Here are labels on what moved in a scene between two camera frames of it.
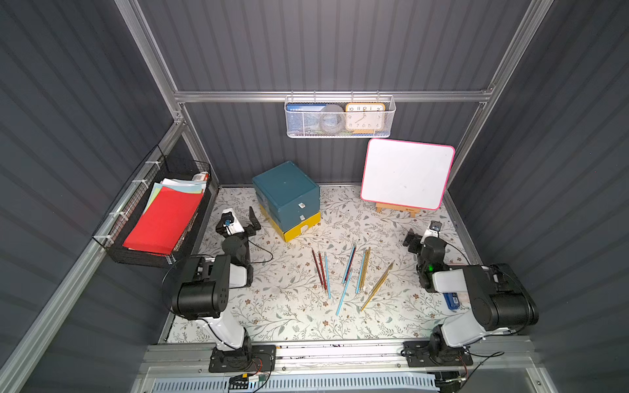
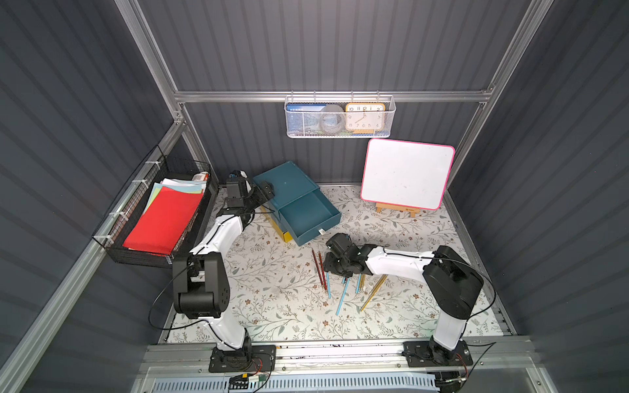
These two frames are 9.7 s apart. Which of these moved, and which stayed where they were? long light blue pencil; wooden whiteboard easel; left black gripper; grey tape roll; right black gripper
Moved: left black gripper; right black gripper
Stayed: long light blue pencil; wooden whiteboard easel; grey tape roll
